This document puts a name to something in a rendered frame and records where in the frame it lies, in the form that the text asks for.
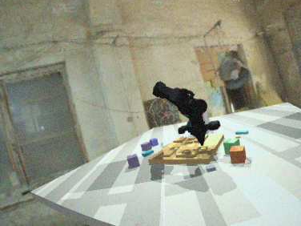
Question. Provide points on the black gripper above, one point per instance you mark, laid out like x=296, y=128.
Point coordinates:
x=200, y=135

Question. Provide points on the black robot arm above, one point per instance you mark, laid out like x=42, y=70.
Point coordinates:
x=186, y=103

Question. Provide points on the teal square block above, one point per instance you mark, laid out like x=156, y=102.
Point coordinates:
x=149, y=152

